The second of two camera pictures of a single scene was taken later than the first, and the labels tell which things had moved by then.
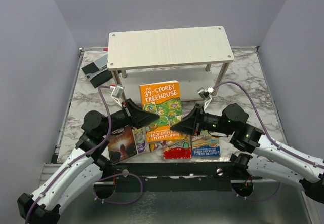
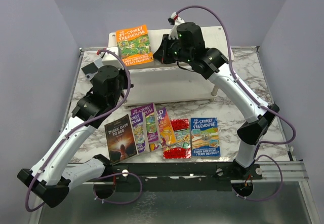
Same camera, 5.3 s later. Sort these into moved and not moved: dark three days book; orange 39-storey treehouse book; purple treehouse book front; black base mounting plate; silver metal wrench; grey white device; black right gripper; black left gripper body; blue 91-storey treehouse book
Moved: orange 39-storey treehouse book; black right gripper; black left gripper body
Not moved: silver metal wrench; grey white device; blue 91-storey treehouse book; purple treehouse book front; black base mounting plate; dark three days book
